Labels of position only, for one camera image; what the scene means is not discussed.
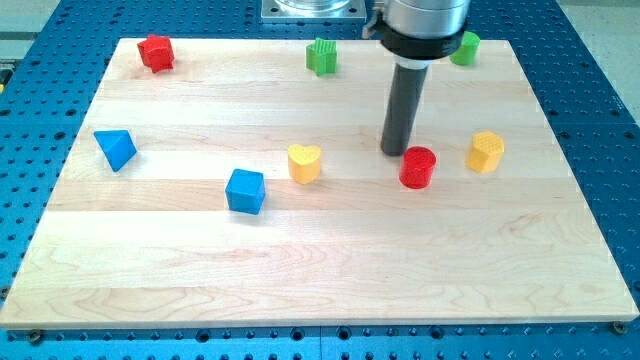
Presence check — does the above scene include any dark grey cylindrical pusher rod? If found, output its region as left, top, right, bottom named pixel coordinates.
left=380, top=65, right=428, bottom=156

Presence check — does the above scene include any red cylinder block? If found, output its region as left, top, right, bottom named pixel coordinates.
left=399, top=146, right=437, bottom=189

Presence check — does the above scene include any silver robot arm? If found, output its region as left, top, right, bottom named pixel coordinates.
left=362, top=0, right=471, bottom=156

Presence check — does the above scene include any green cylinder block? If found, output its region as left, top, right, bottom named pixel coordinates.
left=449, top=31, right=481, bottom=66

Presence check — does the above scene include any green star block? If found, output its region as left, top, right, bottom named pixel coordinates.
left=305, top=38, right=337, bottom=76

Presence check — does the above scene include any yellow hexagon block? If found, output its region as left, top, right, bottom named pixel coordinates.
left=465, top=131, right=505, bottom=173

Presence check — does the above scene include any yellow heart block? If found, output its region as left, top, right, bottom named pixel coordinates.
left=287, top=144, right=322, bottom=184

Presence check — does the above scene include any blue cube block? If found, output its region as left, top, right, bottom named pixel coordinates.
left=225, top=169, right=266, bottom=215

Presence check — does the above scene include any light wooden board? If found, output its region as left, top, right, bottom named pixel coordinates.
left=1, top=38, right=638, bottom=330

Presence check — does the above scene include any red star block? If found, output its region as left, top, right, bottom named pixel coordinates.
left=137, top=34, right=175, bottom=73

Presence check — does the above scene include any blue triangle block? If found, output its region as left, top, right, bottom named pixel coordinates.
left=94, top=130, right=137, bottom=172

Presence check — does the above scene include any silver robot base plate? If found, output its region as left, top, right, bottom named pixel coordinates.
left=260, top=0, right=367, bottom=23

